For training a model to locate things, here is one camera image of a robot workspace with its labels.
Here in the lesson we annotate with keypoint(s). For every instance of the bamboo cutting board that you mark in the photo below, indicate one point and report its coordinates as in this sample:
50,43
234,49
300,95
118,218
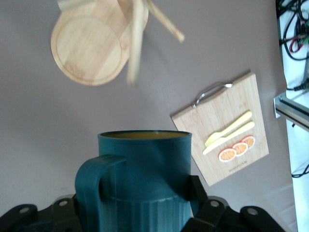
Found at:
241,108

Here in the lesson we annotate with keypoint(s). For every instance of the brown table cover sheet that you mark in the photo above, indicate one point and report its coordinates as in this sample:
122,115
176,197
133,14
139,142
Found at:
48,108

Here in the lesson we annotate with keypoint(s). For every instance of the orange slice toy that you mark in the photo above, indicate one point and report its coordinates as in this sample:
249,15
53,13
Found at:
249,141
240,148
227,154

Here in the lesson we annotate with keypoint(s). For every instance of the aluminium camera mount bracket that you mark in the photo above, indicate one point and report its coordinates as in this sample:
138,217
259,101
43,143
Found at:
289,111

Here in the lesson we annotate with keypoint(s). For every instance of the green connector block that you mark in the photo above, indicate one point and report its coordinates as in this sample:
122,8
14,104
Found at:
305,41

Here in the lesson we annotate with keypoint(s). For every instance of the dark teal ribbed cup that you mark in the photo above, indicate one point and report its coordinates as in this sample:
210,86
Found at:
144,169

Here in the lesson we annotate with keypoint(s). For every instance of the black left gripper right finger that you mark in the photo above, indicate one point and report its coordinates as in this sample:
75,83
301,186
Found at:
229,220

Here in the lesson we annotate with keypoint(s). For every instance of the yellow plastic knife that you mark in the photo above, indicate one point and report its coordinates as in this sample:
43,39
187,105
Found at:
231,136

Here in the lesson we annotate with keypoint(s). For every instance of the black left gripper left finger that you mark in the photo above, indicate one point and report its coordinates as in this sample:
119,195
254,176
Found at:
36,220

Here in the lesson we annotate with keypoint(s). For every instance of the yellow plastic fork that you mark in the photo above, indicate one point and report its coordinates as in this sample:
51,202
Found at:
229,128

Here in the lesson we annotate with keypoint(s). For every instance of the wooden mug tree stand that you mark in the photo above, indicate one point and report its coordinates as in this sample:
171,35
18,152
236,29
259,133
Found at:
89,48

